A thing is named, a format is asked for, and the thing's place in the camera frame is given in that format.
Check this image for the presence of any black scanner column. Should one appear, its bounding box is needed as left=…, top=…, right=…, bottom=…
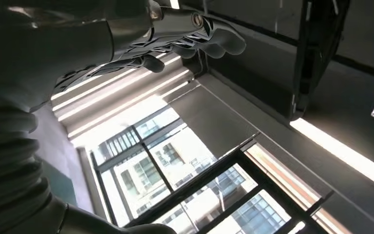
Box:
left=292, top=0, right=352, bottom=121

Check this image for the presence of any ceiling light strip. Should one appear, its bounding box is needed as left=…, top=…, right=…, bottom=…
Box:
left=289, top=117, right=374, bottom=195

